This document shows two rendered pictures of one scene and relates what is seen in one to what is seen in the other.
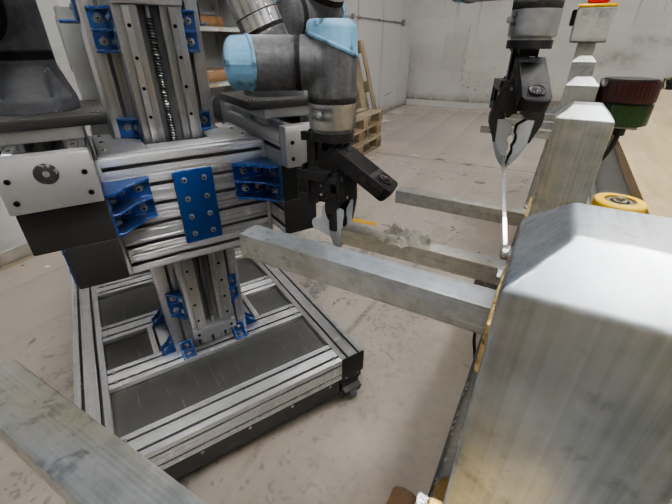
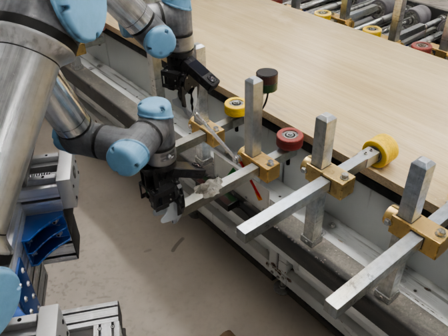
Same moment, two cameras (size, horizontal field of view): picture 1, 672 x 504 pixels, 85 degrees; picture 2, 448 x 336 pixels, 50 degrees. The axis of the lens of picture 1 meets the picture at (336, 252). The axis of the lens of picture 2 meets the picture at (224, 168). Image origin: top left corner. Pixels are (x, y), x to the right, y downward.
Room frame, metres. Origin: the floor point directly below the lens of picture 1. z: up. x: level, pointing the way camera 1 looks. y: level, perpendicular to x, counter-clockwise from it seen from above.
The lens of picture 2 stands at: (0.14, 0.79, 1.68)
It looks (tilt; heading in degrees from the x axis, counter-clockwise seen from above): 37 degrees down; 292
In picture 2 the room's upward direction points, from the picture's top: 2 degrees counter-clockwise
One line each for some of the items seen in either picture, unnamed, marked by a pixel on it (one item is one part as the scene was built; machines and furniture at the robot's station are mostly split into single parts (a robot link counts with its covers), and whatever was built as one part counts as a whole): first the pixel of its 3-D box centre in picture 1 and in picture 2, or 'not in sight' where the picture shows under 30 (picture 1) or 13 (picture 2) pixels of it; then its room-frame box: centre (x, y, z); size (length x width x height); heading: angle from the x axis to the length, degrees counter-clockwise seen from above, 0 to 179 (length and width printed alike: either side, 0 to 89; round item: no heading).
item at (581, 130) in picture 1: (508, 355); (317, 193); (0.28, -0.18, 0.87); 0.03 x 0.03 x 0.48; 60
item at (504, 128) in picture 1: (498, 140); (181, 103); (0.72, -0.31, 0.99); 0.06 x 0.03 x 0.09; 170
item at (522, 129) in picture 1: (515, 140); (187, 99); (0.72, -0.34, 0.99); 0.06 x 0.03 x 0.09; 170
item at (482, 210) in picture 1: (494, 213); (189, 142); (0.71, -0.33, 0.84); 0.43 x 0.03 x 0.04; 60
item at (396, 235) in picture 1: (404, 233); (210, 185); (0.55, -0.11, 0.87); 0.09 x 0.07 x 0.02; 60
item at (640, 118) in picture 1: (619, 112); (267, 85); (0.47, -0.34, 1.08); 0.06 x 0.06 x 0.02
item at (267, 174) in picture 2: not in sight; (258, 162); (0.47, -0.29, 0.85); 0.13 x 0.06 x 0.05; 150
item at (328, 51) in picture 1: (329, 62); (156, 124); (0.62, 0.01, 1.12); 0.09 x 0.08 x 0.11; 91
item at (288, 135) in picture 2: not in sight; (289, 149); (0.40, -0.38, 0.85); 0.08 x 0.08 x 0.11
